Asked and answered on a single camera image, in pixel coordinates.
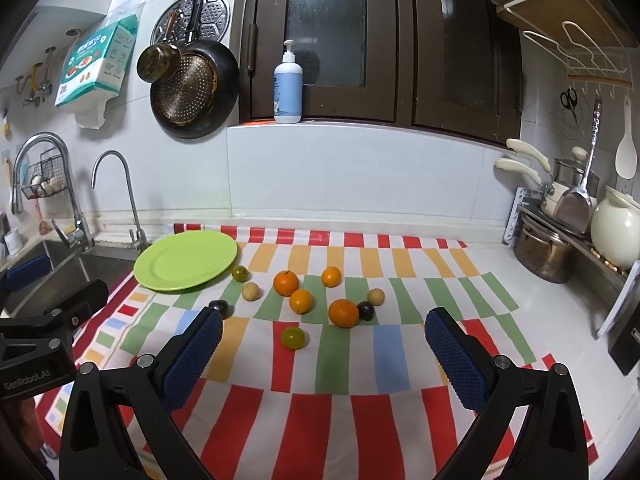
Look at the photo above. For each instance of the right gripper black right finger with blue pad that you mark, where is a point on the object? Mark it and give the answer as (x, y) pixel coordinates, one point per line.
(552, 442)

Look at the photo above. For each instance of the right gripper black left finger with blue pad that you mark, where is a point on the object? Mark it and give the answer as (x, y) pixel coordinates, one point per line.
(95, 440)

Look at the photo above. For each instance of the dark plum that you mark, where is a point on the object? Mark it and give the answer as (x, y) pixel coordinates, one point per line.
(366, 311)
(221, 306)

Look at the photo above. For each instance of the beige round fruit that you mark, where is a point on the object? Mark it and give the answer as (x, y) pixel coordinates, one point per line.
(376, 297)
(250, 291)

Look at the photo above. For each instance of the green yellow fruit front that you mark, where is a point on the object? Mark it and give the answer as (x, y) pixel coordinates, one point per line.
(293, 338)

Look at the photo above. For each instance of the large orange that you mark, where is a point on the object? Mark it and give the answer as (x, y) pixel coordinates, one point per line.
(343, 313)

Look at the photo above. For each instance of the steel sink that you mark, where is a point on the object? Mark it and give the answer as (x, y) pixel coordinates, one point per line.
(70, 270)

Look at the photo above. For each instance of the tall spring faucet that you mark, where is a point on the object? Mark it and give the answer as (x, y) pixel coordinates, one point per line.
(79, 236)

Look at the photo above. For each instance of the green plate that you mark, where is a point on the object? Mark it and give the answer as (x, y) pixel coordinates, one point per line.
(185, 260)

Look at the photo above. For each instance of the dish rack shelf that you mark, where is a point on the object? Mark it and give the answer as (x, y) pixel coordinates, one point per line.
(528, 202)

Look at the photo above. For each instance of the steel pot lower shelf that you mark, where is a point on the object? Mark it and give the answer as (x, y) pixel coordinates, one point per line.
(544, 253)

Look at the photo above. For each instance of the white ceramic jug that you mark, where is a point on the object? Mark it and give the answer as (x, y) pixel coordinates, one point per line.
(615, 229)

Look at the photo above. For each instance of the steel spatula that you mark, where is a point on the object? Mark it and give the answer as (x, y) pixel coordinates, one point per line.
(574, 207)

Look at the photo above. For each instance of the tissue paper pack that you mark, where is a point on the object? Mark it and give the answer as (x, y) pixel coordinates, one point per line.
(94, 70)

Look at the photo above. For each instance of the white rice spoon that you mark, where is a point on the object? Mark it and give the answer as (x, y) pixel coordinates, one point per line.
(626, 157)

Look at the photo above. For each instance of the brass colander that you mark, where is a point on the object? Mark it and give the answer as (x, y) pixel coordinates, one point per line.
(183, 84)

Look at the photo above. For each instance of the black frying pan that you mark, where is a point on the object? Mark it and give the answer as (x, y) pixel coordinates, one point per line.
(228, 85)

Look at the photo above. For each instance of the black scissors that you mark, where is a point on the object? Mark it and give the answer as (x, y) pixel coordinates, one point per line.
(569, 101)

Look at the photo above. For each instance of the white blue pump bottle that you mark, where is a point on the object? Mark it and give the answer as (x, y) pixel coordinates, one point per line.
(288, 87)

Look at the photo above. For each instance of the round steel steamer rack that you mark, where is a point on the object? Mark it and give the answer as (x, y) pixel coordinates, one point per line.
(188, 20)

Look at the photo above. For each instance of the wooden cutting board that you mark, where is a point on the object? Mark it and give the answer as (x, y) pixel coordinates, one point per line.
(598, 18)

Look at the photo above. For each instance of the wire basket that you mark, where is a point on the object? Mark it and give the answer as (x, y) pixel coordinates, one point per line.
(45, 177)

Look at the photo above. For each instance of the pan with cream handles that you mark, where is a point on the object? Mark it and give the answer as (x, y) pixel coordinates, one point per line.
(556, 178)

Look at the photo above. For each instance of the white wire rack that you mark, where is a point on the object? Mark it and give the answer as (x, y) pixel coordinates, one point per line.
(585, 58)

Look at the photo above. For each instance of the dark wooden window frame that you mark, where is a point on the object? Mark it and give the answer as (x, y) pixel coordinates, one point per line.
(450, 66)

